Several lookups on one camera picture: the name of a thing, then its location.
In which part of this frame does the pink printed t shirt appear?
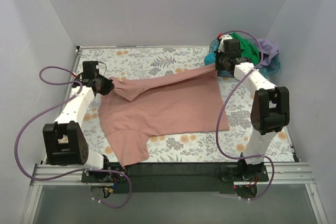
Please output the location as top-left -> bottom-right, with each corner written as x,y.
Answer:
98,65 -> 229,166

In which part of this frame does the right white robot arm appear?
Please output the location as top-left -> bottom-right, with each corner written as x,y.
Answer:
215,35 -> 290,182

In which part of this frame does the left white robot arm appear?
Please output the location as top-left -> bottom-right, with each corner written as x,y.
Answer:
43,61 -> 114,169

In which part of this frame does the teal t shirt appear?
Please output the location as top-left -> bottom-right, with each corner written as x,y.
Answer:
204,53 -> 216,66

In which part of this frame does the green t shirt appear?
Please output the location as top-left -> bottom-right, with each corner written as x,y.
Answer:
229,33 -> 260,66

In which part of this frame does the floral patterned table mat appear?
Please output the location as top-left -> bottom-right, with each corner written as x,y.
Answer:
51,47 -> 294,163

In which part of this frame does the teal plastic basket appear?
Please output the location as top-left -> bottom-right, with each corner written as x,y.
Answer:
208,40 -> 280,77

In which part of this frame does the lavender t shirt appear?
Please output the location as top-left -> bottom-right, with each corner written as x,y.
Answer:
257,39 -> 278,67

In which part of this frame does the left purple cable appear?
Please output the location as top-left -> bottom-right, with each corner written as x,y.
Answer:
14,66 -> 132,209

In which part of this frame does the purple cable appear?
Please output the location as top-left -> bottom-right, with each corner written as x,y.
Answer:
14,66 -> 132,209
215,30 -> 276,201

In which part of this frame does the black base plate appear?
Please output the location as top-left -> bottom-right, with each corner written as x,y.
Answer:
81,162 -> 271,194

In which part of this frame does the aluminium frame rail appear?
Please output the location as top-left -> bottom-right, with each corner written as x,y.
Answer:
30,162 -> 315,186

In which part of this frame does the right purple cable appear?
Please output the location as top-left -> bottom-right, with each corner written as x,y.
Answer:
215,30 -> 276,201

